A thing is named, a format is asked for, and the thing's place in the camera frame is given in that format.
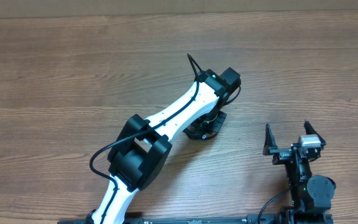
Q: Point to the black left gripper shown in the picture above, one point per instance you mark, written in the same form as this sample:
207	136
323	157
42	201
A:
215	126

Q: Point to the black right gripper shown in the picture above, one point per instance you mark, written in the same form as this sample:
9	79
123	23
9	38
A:
288	151

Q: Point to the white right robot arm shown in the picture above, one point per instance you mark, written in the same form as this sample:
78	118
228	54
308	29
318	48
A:
311	195

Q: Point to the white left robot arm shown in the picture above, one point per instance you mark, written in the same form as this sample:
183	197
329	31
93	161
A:
137	156

